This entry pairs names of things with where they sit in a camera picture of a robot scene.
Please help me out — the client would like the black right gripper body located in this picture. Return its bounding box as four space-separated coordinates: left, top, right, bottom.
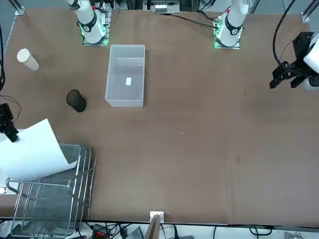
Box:
0 103 13 134

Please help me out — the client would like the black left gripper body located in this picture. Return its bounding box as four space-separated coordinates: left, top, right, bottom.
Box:
293 31 315 75

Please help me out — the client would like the white A4 paper sheet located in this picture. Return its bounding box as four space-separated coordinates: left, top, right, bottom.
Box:
0 118 78 181

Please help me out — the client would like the silver mesh file organizer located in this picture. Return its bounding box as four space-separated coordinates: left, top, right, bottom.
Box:
5 143 98 238

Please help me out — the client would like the white paper cup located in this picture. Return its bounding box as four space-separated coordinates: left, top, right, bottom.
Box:
16 48 40 72

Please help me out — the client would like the black mesh pen cup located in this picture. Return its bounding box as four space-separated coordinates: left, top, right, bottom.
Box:
66 89 87 113

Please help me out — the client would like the translucent plastic bin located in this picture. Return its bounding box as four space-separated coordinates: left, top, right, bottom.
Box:
104 44 147 108

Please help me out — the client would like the black power strip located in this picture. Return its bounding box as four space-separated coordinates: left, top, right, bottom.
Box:
91 224 110 239

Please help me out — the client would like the white socket box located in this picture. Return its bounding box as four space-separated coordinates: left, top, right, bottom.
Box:
149 211 165 222

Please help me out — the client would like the wooden board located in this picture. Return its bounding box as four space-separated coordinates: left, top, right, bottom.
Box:
145 214 161 239

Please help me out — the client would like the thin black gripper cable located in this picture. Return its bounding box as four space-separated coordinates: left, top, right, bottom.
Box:
0 96 22 123

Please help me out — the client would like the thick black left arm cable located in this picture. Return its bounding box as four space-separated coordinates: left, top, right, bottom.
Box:
273 0 297 66

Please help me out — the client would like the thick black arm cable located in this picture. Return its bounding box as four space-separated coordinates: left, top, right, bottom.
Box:
0 23 6 92
273 0 297 66

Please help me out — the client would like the aluminium frame rail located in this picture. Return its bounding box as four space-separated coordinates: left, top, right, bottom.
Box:
9 0 25 15
301 0 319 23

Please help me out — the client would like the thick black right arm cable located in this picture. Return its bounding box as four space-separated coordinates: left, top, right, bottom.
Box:
0 23 6 92

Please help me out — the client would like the black cable across table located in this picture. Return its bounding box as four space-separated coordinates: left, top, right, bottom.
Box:
169 13 215 28

